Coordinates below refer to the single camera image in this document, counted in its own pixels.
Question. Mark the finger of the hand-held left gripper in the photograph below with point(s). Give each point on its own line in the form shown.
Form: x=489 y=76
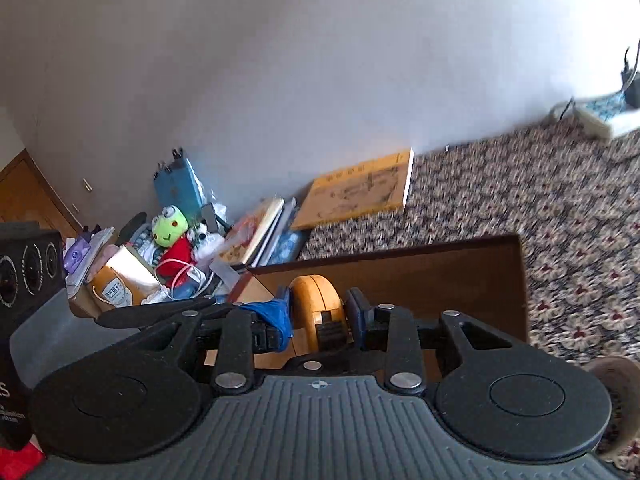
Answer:
x=150 y=311

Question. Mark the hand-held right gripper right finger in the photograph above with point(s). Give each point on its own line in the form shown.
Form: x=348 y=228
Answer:
x=356 y=310

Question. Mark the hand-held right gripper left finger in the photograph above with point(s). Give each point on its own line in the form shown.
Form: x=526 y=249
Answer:
x=272 y=317

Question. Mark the orange round container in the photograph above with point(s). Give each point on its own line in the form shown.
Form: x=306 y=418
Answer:
x=312 y=300

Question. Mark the brown cardboard box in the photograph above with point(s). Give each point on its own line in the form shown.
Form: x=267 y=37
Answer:
x=440 y=280

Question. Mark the orange paper bag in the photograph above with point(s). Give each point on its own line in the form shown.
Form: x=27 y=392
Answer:
x=122 y=280

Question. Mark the blue patterned book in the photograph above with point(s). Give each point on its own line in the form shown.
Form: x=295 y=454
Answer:
x=290 y=247

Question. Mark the purple packet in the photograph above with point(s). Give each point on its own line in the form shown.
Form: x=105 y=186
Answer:
x=80 y=255

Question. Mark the green frog plush toy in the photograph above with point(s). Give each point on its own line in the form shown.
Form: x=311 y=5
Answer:
x=170 y=230

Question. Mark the orange and white book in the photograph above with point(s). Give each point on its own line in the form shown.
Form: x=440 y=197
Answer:
x=250 y=235

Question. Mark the dark slipper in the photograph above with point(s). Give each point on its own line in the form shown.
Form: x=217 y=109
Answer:
x=131 y=227

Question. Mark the black and white plush toy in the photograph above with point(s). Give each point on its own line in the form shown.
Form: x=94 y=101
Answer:
x=206 y=242

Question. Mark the thin grey book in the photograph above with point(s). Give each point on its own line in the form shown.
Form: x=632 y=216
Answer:
x=280 y=225

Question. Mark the wooden door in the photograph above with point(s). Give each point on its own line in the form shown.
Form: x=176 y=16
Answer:
x=30 y=195

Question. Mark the yellow book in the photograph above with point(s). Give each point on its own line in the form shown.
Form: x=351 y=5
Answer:
x=355 y=192

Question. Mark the blue bag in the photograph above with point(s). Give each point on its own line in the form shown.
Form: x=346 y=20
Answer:
x=177 y=187

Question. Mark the red cloth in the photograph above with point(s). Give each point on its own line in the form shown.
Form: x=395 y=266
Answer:
x=20 y=460

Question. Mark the floral patterned blanket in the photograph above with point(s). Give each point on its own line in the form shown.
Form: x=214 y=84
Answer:
x=560 y=220

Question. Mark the round bowl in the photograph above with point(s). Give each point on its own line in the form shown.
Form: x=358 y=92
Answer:
x=622 y=400

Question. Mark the white power strip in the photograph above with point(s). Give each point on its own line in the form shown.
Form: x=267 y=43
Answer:
x=595 y=120

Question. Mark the black power adapter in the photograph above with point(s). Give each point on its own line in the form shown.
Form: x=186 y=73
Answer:
x=631 y=87

